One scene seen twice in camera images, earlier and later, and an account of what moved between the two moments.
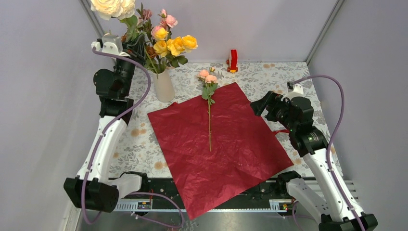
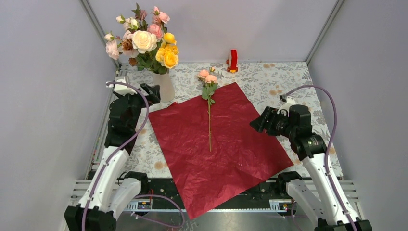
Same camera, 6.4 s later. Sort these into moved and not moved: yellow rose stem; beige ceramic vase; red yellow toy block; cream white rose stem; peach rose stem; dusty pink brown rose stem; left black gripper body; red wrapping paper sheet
Moved: left black gripper body; dusty pink brown rose stem; cream white rose stem; yellow rose stem
Not moved: beige ceramic vase; red wrapping paper sheet; peach rose stem; red yellow toy block
